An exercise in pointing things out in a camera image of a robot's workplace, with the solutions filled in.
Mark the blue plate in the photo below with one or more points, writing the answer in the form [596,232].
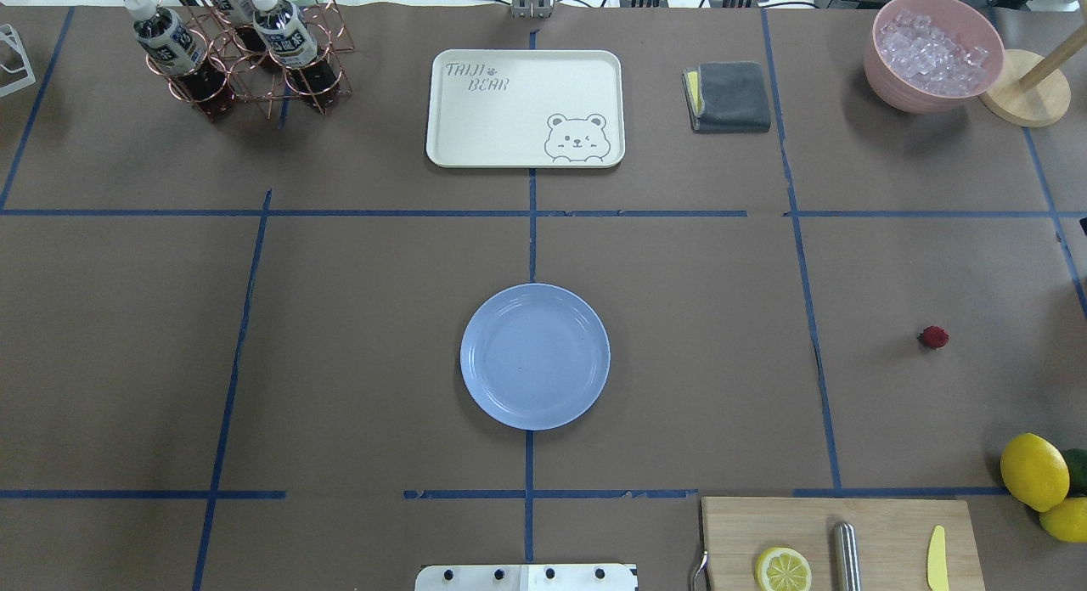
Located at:
[535,356]

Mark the red strawberry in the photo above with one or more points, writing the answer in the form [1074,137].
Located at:
[933,337]

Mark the cream bear tray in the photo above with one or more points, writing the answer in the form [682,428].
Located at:
[524,108]

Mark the grey folded cloth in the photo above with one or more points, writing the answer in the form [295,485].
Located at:
[727,97]

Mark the tea bottle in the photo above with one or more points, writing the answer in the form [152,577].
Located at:
[180,56]
[240,14]
[308,72]

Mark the lemon half slice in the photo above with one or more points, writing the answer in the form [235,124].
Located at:
[782,568]

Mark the steel cylinder with black cap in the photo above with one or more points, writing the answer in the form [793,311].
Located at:
[846,550]

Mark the pink bowl of ice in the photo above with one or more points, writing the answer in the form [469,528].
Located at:
[927,56]

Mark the yellow plastic knife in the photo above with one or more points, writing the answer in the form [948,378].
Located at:
[937,575]

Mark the round yellow lemon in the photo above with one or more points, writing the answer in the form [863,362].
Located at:
[1034,472]

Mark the wooden cup stand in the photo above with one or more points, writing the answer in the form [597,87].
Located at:
[1031,90]

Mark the green lime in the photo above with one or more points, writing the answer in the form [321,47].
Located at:
[1076,461]

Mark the oblong yellow lemon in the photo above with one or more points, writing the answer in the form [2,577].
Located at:
[1066,522]

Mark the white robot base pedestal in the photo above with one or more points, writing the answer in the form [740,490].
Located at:
[570,576]

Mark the copper wire bottle rack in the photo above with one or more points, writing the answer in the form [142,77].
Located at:
[251,83]

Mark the white wire rack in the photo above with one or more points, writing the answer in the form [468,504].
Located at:
[16,69]

